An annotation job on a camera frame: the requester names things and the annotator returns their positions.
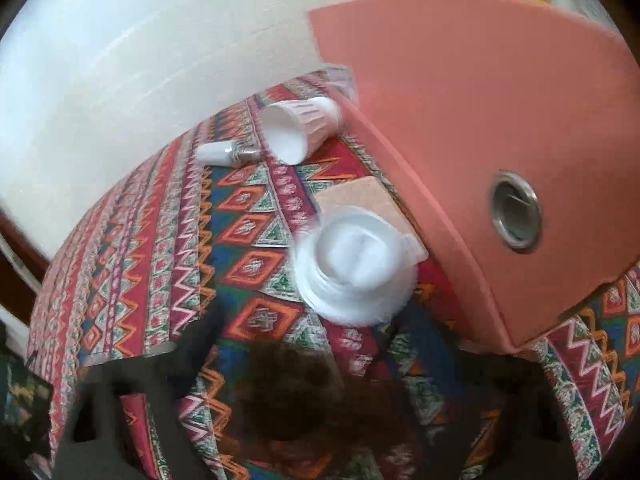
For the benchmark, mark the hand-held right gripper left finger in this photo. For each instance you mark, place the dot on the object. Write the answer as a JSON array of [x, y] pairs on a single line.
[[150, 380]]

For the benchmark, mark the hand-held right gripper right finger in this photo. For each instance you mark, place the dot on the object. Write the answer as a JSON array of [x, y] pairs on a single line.
[[500, 400]]

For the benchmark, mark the small white bottle cap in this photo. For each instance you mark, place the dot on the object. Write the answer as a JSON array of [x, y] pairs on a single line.
[[350, 260]]

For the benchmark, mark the pink cardboard box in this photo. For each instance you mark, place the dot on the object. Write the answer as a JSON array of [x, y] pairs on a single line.
[[475, 110]]

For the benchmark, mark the colourful patterned blanket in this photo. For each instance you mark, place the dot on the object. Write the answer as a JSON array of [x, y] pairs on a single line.
[[175, 260]]

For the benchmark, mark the dark patterned cloth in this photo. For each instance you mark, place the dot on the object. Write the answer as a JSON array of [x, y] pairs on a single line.
[[22, 400]]

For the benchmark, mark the cork coaster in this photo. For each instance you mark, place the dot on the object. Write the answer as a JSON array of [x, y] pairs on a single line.
[[370, 195]]

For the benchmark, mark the wooden bed frame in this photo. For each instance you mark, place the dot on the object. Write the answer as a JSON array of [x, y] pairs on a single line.
[[15, 260]]

